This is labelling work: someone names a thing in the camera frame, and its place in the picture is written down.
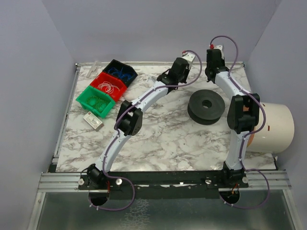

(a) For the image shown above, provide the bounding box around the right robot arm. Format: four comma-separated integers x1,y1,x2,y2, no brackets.
205,45,260,183

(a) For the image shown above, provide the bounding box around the flat printed packet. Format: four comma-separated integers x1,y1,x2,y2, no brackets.
144,75,157,84

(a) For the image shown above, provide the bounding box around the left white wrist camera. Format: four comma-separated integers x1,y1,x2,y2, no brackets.
182,52,196,68

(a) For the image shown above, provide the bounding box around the green storage bin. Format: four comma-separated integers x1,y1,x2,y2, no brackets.
76,86,116,118

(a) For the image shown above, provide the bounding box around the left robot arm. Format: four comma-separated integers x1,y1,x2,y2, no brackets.
86,51,196,187

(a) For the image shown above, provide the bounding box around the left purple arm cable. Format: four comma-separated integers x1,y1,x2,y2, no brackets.
88,49,201,211

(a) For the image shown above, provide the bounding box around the black cable spool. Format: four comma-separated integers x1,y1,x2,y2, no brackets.
188,90,225,125

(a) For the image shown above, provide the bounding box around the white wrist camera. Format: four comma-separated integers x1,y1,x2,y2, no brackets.
182,52,196,68
214,45,224,59

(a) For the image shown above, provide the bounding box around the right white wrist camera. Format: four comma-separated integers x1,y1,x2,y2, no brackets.
214,45,224,59

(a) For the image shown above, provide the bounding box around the red storage bin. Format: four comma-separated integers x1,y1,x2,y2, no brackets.
90,72,127,102

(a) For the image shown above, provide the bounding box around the blue cable bundle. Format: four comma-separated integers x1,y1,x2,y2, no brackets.
107,67,135,81

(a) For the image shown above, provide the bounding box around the black storage bin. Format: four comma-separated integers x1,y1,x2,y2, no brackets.
103,59,138,88

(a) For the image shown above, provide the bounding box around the white cable bundle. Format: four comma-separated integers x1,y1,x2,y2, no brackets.
98,81,120,94

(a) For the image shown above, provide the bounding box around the green cable bundle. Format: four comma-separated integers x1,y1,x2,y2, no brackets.
86,95,108,112

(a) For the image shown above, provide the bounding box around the clear plastic piece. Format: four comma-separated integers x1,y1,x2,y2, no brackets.
87,61,99,78

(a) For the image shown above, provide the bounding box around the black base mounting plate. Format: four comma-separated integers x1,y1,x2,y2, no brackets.
78,165,248,200

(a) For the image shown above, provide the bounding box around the aluminium table edge rail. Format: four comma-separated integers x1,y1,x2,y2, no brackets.
74,61,245,68

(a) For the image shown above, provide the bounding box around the white cylindrical container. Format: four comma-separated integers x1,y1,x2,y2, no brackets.
247,102,295,154

